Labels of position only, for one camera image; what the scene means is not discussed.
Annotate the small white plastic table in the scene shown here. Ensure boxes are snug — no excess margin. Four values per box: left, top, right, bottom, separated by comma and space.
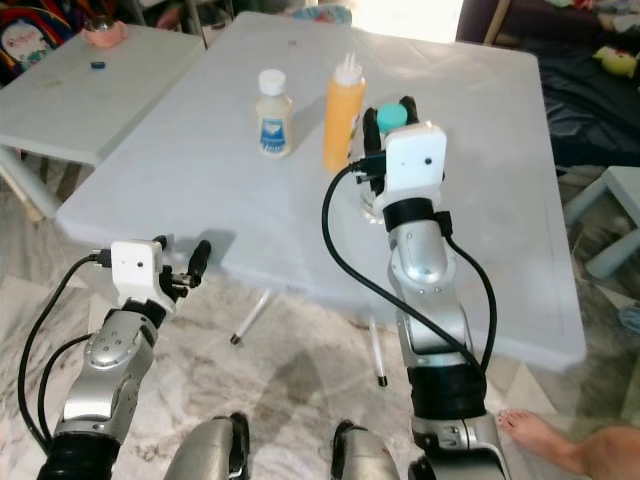
0, 25, 207, 222

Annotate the silver right robot leg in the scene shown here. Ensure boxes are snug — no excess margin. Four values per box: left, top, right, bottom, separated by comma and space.
332, 420, 413, 480

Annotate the colourful rainbow bag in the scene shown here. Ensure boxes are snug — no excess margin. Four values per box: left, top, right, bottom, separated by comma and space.
0, 0, 83, 85

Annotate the pink bowl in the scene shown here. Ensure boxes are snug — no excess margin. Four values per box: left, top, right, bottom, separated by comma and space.
84, 15, 129, 49

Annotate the yellow green soft toy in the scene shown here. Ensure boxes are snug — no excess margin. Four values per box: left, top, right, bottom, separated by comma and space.
592, 44, 640, 81

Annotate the short black right arm cable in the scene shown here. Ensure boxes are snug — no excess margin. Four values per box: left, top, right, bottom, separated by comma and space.
445, 234, 499, 371

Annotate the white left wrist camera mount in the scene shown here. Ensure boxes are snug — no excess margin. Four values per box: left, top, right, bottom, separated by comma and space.
110, 240, 167, 307

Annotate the dark sofa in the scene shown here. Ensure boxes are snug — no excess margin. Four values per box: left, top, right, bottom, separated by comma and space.
455, 0, 640, 169

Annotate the silver left robot leg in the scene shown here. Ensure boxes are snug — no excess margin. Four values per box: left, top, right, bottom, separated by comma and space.
163, 412, 251, 480

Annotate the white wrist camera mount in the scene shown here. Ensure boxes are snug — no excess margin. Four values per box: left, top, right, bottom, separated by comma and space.
110, 240, 167, 307
382, 122, 449, 207

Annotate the silver robot leg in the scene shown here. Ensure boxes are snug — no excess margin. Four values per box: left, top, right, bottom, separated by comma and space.
163, 412, 251, 480
332, 420, 413, 480

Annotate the clear jar with teal cap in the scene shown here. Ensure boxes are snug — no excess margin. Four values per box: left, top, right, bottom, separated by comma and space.
358, 103, 410, 223

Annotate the person's bare foot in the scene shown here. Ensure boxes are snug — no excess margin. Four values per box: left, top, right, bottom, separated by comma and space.
498, 408, 640, 480

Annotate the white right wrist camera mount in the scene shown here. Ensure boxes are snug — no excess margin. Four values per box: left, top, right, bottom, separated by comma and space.
382, 122, 449, 207

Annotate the pale plastic stool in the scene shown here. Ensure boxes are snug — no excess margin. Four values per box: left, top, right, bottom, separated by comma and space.
564, 165, 640, 281

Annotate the white bottle with blue label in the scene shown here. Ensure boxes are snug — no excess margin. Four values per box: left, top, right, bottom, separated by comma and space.
255, 68, 295, 160

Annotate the orange squeeze bottle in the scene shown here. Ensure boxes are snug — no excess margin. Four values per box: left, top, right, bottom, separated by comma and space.
322, 52, 368, 175

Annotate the large white plastic table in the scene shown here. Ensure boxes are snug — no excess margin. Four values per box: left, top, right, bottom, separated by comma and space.
56, 12, 589, 387

